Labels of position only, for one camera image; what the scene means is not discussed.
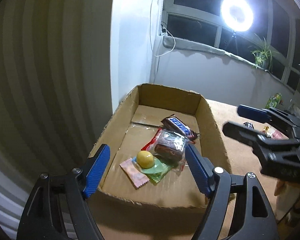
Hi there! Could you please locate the snickers bar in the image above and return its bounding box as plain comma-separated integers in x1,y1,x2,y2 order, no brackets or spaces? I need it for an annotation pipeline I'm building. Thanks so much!
161,114,198,141
243,122,255,129

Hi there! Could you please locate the black ring light tripod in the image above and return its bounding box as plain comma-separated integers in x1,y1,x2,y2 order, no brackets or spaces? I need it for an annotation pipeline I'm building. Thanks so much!
224,31,238,55

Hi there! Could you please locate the green snack packet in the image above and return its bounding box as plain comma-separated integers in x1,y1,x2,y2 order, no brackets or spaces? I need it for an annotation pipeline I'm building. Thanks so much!
132,157,174,185

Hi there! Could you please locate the dark cake clear red wrapper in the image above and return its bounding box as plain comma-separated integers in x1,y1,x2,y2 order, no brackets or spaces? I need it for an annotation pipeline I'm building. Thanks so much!
141,128,190,172

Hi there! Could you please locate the tan table cloth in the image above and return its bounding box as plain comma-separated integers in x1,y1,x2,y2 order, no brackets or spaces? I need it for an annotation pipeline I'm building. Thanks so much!
205,99,298,240

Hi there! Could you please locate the green snack bag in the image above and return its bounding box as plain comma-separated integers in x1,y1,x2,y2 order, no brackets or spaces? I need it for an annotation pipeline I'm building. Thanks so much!
266,93,282,109

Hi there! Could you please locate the white charging cable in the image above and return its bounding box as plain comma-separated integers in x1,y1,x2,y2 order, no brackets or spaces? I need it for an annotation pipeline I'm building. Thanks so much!
149,0,177,58

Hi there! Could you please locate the yellow round candy ball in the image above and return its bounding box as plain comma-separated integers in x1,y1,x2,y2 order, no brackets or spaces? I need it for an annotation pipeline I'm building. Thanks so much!
136,151,154,169

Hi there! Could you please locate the brown cardboard box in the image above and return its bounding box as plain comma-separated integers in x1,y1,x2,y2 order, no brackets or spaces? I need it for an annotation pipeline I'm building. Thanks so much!
86,83,233,240

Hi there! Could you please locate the snickers bar in box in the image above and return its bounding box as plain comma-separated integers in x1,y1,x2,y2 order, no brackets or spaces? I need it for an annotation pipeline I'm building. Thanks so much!
161,114,198,141

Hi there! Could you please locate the white ring light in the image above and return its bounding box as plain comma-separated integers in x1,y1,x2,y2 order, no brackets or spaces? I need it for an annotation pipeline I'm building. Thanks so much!
221,0,254,32

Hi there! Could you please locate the potted spider plant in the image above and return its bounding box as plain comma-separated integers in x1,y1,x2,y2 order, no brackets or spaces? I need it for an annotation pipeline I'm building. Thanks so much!
249,33,280,72

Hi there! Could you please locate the pink snack packet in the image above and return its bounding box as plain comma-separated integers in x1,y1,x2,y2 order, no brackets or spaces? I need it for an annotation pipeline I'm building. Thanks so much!
120,158,149,189

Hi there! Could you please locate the right hand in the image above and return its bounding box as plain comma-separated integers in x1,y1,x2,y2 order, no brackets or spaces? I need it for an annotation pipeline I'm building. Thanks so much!
274,179,289,196

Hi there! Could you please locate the white pink bread package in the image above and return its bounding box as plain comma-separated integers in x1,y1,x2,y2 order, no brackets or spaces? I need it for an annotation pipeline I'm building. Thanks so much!
261,126,288,140

